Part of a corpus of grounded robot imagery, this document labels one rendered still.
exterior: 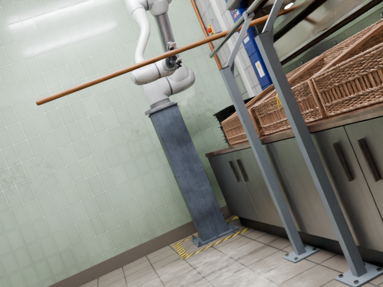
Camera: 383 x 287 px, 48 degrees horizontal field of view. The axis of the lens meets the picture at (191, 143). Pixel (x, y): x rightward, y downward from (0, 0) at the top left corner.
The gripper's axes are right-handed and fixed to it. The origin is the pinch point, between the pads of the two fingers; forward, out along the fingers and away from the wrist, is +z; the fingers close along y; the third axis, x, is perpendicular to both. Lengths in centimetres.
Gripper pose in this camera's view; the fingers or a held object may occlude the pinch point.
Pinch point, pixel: (176, 52)
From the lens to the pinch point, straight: 247.1
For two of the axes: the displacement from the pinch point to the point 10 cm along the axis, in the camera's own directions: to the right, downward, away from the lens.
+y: 3.8, 9.2, 0.0
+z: 1.9, -0.8, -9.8
